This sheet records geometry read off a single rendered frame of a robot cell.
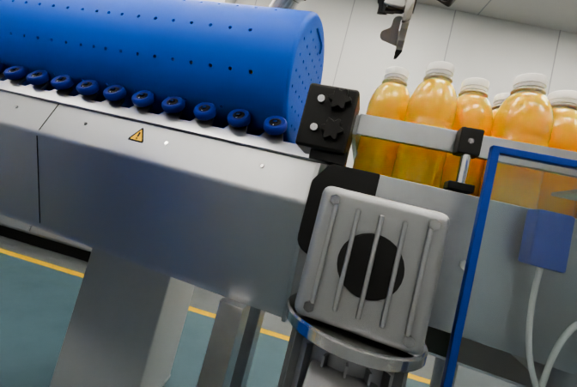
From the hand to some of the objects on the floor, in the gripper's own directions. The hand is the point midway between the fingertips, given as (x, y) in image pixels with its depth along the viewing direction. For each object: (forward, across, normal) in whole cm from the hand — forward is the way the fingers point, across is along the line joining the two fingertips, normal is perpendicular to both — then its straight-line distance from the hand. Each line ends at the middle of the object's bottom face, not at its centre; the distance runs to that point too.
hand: (401, 44), depth 67 cm
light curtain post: (+123, -31, -160) cm, 204 cm away
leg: (+122, +9, -18) cm, 124 cm away
